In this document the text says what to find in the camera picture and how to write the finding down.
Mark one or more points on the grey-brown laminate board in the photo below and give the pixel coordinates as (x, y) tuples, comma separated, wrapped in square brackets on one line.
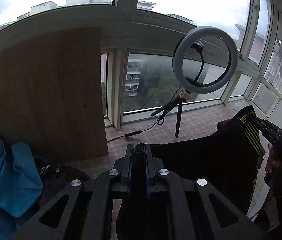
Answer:
[(50, 94)]

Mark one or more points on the right hand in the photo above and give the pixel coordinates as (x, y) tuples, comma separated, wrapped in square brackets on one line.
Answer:
[(272, 162)]

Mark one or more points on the pink plaid table cloth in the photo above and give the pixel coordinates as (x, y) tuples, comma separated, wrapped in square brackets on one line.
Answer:
[(195, 124)]

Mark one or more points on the white ring light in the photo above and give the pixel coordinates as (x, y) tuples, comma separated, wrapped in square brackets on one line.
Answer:
[(190, 38)]

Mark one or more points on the black garment with yellow stripes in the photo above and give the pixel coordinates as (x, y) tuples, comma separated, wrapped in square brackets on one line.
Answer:
[(229, 159)]

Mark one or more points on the blue work coat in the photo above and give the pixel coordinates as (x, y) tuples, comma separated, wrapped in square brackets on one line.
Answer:
[(20, 187)]

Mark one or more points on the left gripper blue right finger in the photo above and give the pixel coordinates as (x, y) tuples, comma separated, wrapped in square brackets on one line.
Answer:
[(186, 209)]

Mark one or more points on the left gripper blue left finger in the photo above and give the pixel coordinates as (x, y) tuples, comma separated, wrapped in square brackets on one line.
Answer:
[(82, 210)]

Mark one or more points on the dark grey jacket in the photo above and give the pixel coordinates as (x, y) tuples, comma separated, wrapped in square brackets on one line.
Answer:
[(55, 175)]

